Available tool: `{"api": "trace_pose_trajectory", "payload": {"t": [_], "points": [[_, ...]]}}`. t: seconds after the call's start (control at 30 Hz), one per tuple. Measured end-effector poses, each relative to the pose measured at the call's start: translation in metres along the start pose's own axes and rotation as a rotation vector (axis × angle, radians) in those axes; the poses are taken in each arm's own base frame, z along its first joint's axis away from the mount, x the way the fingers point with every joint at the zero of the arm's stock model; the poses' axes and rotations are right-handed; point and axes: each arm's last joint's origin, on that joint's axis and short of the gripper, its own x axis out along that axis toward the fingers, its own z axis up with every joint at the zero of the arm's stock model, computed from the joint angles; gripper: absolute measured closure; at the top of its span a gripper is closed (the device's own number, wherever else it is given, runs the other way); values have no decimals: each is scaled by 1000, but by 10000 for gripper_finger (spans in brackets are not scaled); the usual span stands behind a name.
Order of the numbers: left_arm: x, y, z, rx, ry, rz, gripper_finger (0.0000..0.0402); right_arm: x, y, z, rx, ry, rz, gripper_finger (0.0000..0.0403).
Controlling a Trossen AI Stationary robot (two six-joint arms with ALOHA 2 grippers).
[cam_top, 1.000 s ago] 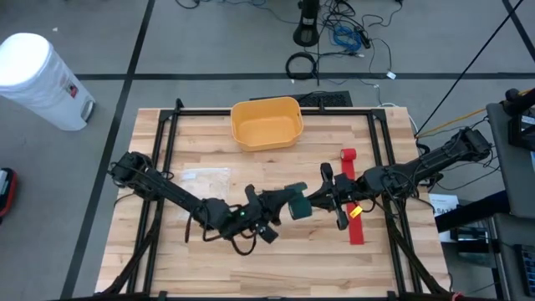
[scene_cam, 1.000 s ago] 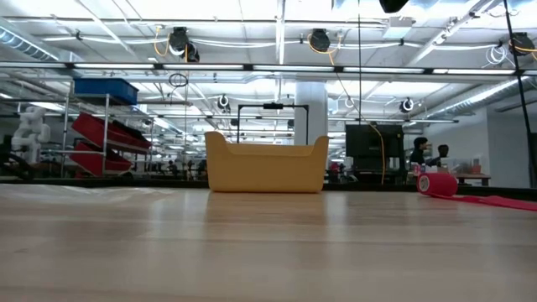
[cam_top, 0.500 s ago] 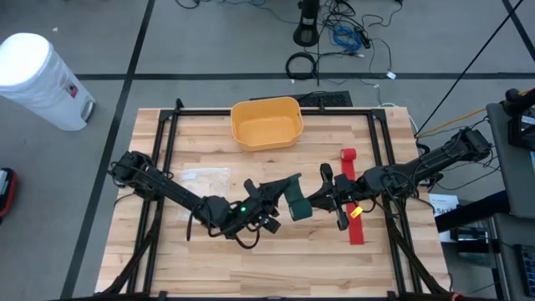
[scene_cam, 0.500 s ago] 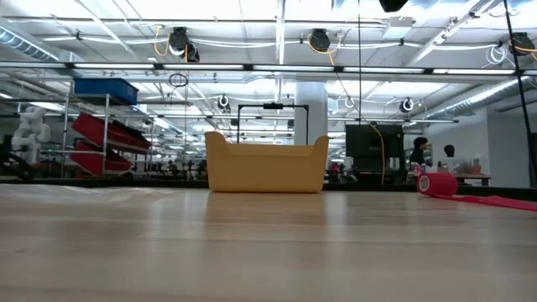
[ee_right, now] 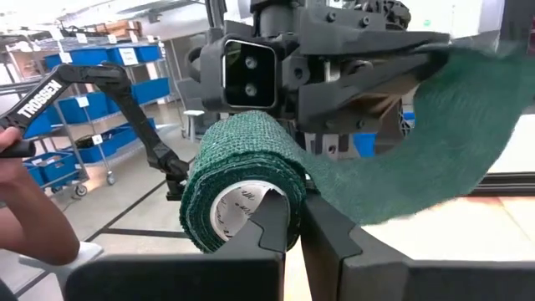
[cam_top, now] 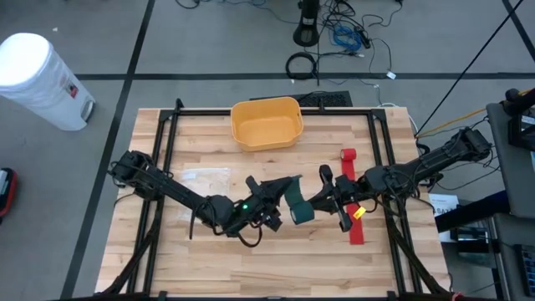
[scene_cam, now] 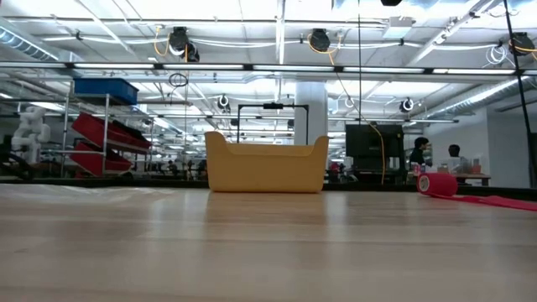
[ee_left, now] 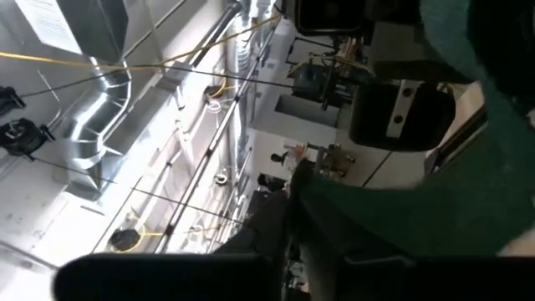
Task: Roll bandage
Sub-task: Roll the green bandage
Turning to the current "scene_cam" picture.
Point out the blue storage bin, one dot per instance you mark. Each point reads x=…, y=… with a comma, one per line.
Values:
x=105, y=90

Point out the yellow plastic bin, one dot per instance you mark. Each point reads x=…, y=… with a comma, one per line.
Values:
x=264, y=168

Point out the red storage bin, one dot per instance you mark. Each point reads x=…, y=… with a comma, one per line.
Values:
x=96, y=128
x=90, y=161

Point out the metal shelf rack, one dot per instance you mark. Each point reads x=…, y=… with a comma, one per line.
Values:
x=106, y=138

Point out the red bandage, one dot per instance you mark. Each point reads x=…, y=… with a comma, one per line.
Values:
x=438, y=184

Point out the clear plastic bag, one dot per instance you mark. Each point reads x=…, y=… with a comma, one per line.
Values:
x=63, y=194

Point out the white round column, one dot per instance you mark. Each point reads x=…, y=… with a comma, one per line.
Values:
x=310, y=113

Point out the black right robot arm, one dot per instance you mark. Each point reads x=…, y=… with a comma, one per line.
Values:
x=391, y=2

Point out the black monitor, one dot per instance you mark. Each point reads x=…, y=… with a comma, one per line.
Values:
x=369, y=147

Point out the white robot figure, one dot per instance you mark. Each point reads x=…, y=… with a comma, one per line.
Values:
x=29, y=130

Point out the silver ventilation duct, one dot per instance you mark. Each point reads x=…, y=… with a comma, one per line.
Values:
x=474, y=98

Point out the black slanted pole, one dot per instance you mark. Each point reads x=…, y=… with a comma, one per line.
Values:
x=520, y=84

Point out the black camera gantry frame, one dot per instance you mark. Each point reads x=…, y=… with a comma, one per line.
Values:
x=272, y=105

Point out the long ceiling light strip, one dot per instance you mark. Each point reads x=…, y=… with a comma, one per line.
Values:
x=201, y=66

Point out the wooden side table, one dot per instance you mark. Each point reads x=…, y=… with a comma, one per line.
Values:
x=474, y=177

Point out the person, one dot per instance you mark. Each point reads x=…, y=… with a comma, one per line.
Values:
x=417, y=155
x=455, y=157

